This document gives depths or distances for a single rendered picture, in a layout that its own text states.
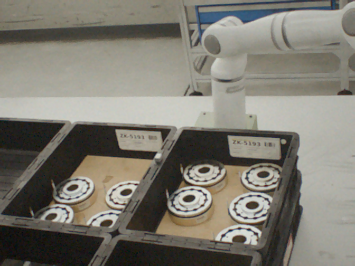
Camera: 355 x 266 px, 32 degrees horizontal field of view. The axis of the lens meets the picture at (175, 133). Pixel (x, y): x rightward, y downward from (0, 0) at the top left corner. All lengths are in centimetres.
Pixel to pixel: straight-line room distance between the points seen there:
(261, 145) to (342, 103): 59
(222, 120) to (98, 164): 37
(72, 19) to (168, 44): 78
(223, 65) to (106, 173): 43
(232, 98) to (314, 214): 39
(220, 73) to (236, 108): 12
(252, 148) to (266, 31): 28
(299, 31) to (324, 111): 55
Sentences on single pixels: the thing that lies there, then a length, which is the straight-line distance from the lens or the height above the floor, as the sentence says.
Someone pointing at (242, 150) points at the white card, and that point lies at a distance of 152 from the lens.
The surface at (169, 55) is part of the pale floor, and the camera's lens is 416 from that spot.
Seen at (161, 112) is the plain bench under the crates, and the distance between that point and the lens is 209.
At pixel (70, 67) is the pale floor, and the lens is 429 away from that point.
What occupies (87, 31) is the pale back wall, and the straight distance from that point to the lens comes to 465.
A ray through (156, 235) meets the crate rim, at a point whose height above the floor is 93.
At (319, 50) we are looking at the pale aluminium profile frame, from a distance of 334.
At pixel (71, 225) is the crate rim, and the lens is 132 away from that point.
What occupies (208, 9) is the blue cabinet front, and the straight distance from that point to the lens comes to 334.
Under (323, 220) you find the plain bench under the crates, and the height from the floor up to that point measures 70.
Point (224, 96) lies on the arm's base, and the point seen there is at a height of 90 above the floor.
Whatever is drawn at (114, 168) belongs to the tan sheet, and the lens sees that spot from 163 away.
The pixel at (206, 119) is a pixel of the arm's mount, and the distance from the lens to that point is 187.
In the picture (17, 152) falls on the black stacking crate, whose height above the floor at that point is 83.
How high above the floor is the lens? 173
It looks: 32 degrees down
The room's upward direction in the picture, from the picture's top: 10 degrees counter-clockwise
